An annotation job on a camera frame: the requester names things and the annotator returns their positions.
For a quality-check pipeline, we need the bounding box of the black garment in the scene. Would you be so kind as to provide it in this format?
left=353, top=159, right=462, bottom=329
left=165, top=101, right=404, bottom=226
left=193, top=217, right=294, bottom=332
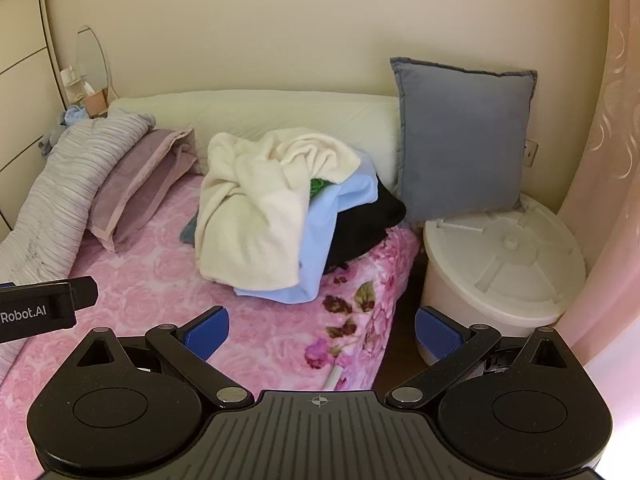
left=320, top=177, right=407, bottom=276

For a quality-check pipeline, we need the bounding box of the light blue garment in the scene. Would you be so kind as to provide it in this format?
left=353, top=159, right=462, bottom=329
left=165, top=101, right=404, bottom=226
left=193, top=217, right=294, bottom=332
left=234, top=157, right=381, bottom=305

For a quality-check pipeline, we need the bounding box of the grey square cushion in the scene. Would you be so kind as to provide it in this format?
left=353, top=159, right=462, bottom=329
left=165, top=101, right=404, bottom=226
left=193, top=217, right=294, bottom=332
left=390, top=56, right=538, bottom=223

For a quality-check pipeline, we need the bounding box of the small white rack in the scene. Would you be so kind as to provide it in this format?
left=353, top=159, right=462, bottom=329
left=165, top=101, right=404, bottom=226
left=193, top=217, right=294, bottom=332
left=60, top=65, right=96, bottom=106

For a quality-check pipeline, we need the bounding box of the small pink box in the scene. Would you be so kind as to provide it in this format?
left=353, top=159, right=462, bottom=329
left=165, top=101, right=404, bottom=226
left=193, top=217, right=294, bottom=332
left=84, top=87, right=108, bottom=118

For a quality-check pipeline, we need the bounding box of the lilac striped quilt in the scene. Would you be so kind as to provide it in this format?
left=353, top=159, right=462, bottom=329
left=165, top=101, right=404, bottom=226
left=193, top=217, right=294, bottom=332
left=0, top=110, right=157, bottom=376

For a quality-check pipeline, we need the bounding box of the mauve pillow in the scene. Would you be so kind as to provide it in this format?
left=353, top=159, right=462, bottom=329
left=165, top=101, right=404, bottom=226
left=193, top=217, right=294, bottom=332
left=89, top=127, right=198, bottom=253

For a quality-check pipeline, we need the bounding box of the pink floral blanket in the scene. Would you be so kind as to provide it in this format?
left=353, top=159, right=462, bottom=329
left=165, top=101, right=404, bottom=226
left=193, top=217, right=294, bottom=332
left=0, top=167, right=422, bottom=401

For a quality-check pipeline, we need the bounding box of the white round lidded tub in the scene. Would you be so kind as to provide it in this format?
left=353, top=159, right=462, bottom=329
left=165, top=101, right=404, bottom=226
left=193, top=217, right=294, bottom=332
left=417, top=195, right=587, bottom=366

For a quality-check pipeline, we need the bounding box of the oval mirror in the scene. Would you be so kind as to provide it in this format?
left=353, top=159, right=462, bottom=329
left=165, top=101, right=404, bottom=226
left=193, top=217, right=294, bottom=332
left=75, top=25, right=118, bottom=103

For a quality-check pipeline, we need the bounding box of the teal cloth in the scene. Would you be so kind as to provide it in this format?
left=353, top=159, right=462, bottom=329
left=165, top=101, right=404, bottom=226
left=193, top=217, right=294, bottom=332
left=179, top=215, right=201, bottom=246

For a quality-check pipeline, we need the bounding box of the green knit garment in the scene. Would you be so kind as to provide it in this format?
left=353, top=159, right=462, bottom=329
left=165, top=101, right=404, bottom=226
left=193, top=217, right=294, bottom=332
left=309, top=177, right=333, bottom=206

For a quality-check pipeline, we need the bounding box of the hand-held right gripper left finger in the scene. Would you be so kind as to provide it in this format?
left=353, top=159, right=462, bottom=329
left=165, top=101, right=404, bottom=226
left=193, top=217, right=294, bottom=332
left=70, top=306, right=253, bottom=408

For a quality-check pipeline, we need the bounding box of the pink patterned curtain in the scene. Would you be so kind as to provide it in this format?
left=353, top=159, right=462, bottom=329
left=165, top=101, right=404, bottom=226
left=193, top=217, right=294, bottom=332
left=555, top=0, right=640, bottom=366

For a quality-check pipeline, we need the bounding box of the cream knit sweater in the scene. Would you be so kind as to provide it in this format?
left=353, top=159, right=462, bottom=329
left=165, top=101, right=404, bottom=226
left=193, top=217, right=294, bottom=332
left=194, top=130, right=362, bottom=283

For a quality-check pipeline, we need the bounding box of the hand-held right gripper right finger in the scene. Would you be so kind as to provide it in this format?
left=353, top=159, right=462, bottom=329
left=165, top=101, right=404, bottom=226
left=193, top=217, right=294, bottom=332
left=385, top=306, right=573, bottom=408

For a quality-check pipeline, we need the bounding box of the blue grey cloth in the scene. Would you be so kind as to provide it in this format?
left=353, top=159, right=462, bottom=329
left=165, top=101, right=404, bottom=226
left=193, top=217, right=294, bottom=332
left=39, top=105, right=93, bottom=156

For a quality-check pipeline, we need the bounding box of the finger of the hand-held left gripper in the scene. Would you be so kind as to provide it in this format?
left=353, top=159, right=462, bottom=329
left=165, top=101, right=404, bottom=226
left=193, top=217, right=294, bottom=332
left=67, top=276, right=98, bottom=311

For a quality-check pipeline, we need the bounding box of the cream wardrobe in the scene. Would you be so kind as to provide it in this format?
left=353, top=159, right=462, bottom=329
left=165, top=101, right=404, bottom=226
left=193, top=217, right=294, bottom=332
left=0, top=0, right=68, bottom=243

